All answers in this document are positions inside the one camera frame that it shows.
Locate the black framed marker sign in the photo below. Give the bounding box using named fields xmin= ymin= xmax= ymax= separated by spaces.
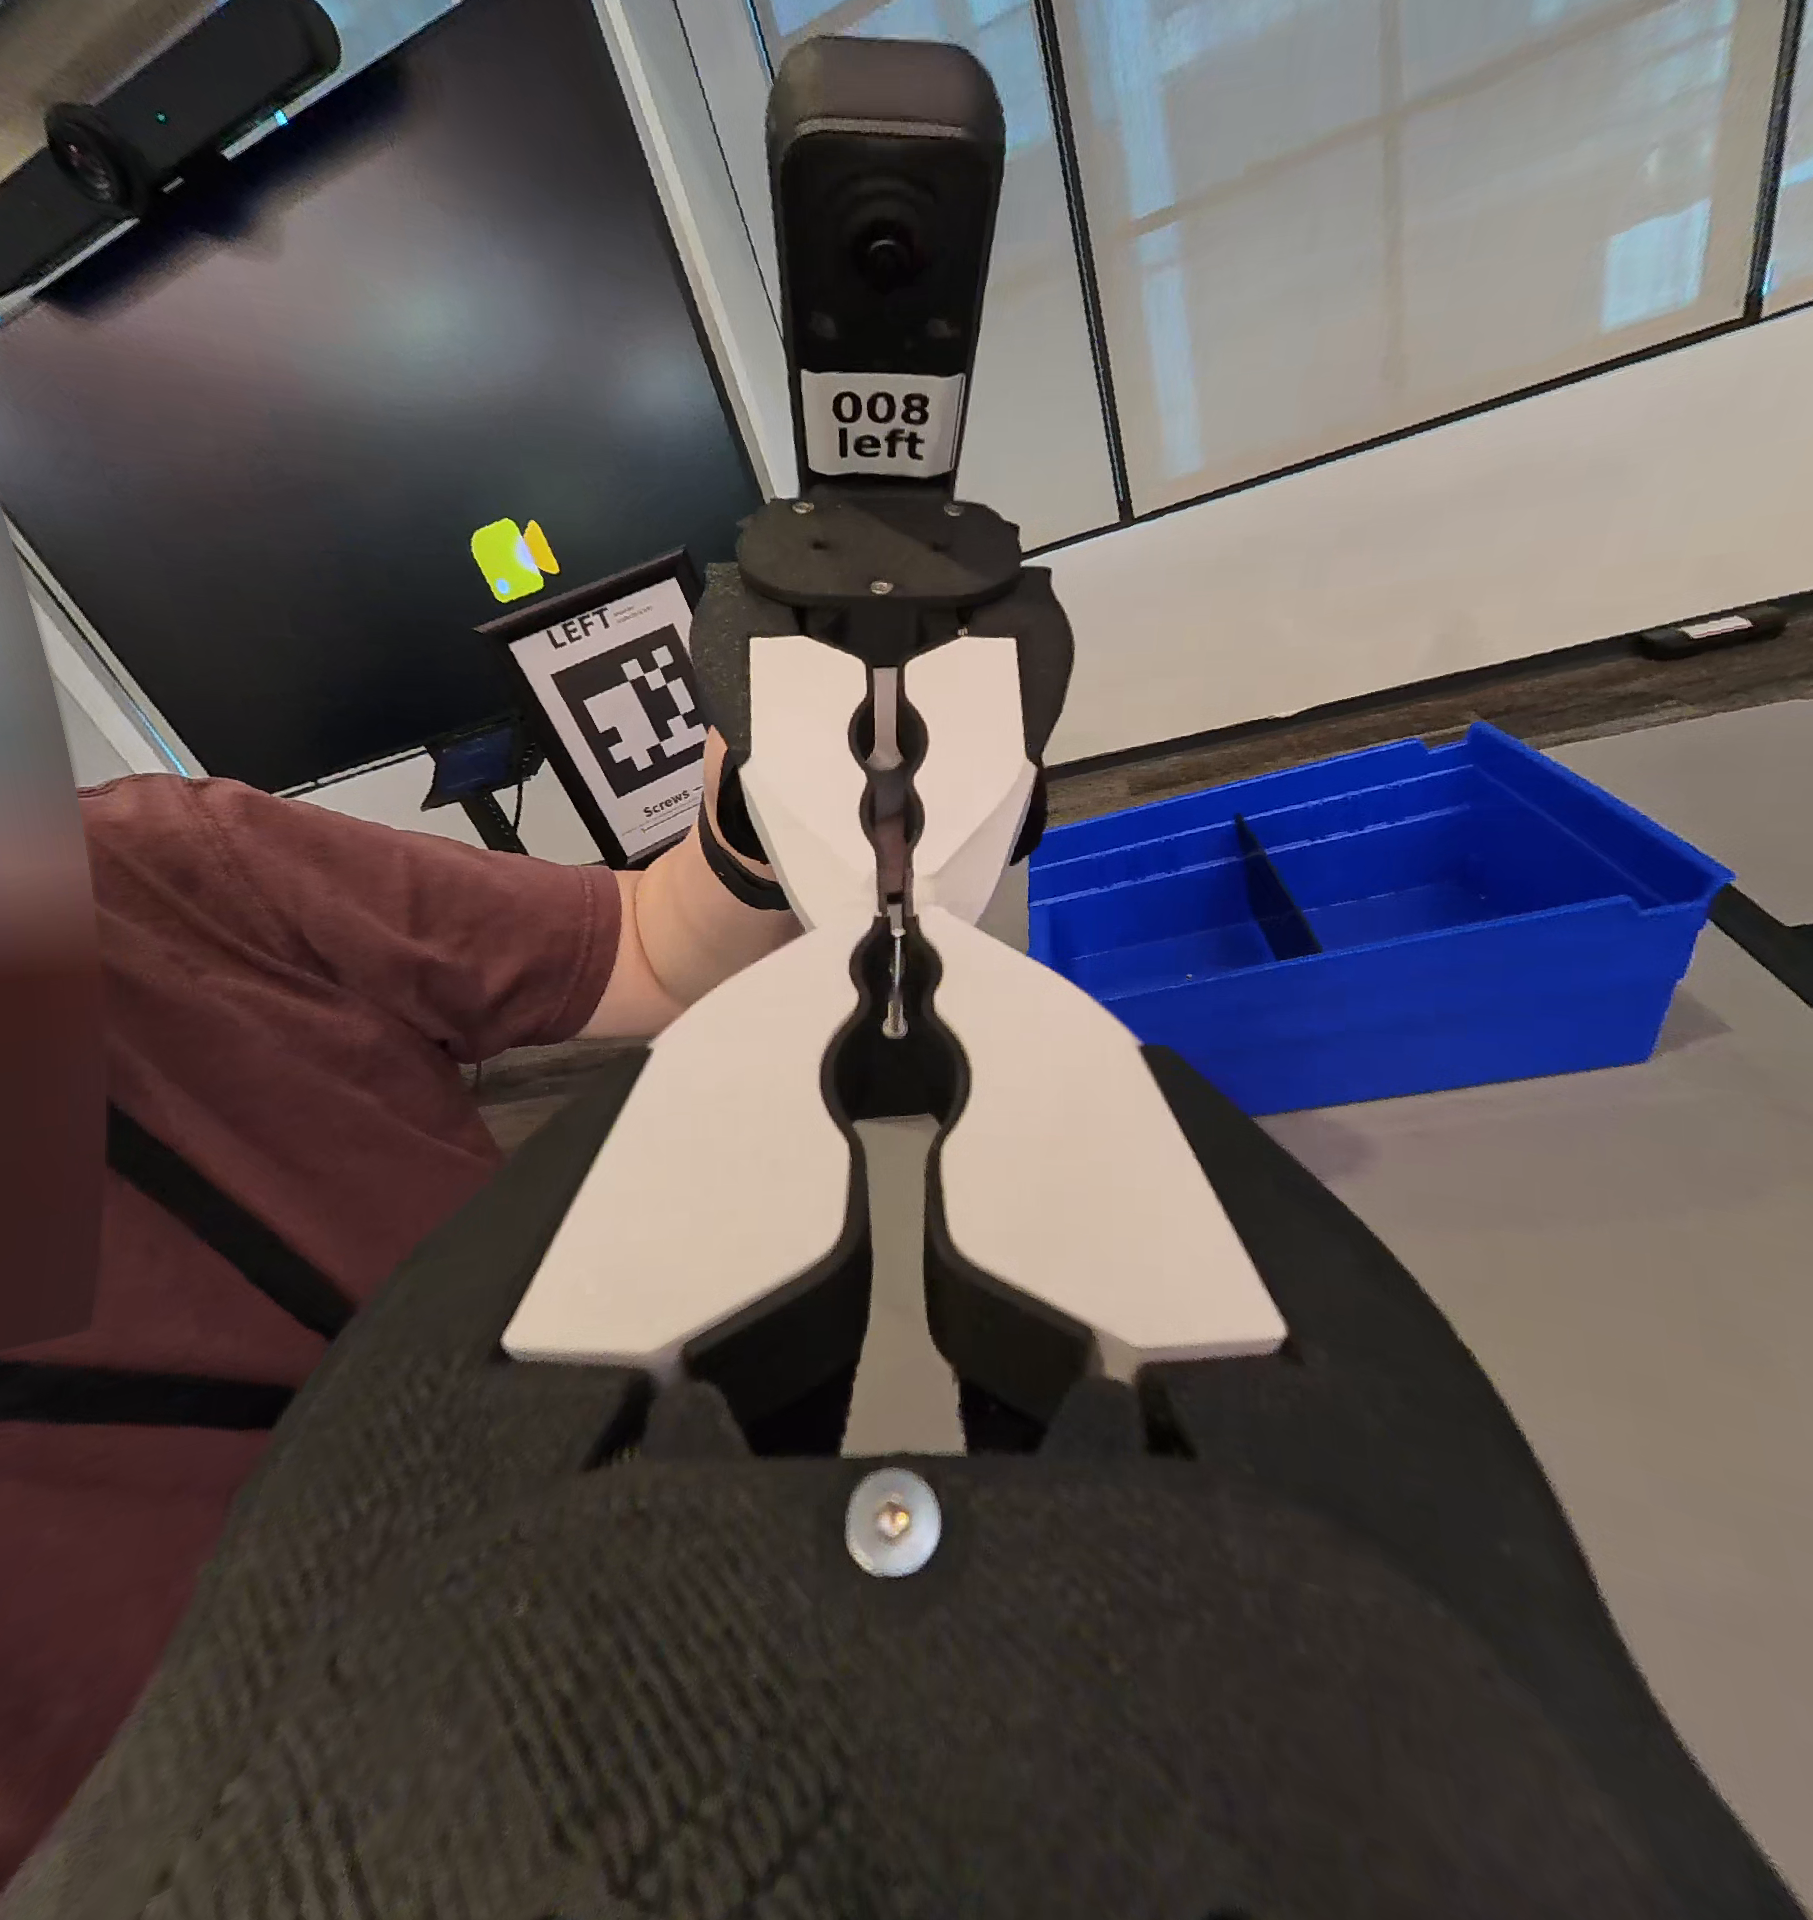
xmin=474 ymin=547 xmax=713 ymax=871

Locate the blue divided plastic bin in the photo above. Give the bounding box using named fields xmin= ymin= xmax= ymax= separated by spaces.
xmin=1025 ymin=720 xmax=1735 ymax=1119

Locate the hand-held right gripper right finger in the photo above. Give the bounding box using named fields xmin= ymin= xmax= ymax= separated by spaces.
xmin=898 ymin=907 xmax=1294 ymax=1374

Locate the black body strap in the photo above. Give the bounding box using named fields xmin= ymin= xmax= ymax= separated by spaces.
xmin=0 ymin=1107 xmax=355 ymax=1429

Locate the person's left forearm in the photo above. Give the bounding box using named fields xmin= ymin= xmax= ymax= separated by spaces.
xmin=613 ymin=735 xmax=825 ymax=1052

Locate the large paned window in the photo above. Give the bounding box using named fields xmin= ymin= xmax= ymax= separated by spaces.
xmin=757 ymin=0 xmax=1813 ymax=511

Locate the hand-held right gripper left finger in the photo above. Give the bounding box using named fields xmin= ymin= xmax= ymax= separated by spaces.
xmin=498 ymin=915 xmax=908 ymax=1374

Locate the black bin divider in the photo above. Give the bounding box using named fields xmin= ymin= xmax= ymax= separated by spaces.
xmin=1233 ymin=815 xmax=1329 ymax=961

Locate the black flat remote device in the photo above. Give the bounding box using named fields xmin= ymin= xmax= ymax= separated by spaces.
xmin=1637 ymin=605 xmax=1793 ymax=662

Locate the large black wall screen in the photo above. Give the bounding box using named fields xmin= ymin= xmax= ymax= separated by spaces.
xmin=0 ymin=0 xmax=764 ymax=796

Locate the person in maroon shirt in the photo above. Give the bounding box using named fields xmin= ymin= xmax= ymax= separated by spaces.
xmin=0 ymin=772 xmax=626 ymax=1920

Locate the yellow camera sticker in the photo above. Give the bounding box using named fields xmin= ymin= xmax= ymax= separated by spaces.
xmin=471 ymin=515 xmax=565 ymax=605

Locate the black wrist band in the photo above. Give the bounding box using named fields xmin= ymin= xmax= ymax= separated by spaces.
xmin=696 ymin=772 xmax=795 ymax=912

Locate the small dark touch panel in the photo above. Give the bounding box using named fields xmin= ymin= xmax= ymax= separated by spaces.
xmin=425 ymin=724 xmax=530 ymax=805

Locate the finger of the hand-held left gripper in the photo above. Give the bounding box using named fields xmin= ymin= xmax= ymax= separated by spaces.
xmin=729 ymin=632 xmax=897 ymax=947
xmin=895 ymin=632 xmax=1041 ymax=931

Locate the black video conference bar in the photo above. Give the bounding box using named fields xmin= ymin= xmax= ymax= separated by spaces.
xmin=0 ymin=0 xmax=344 ymax=304

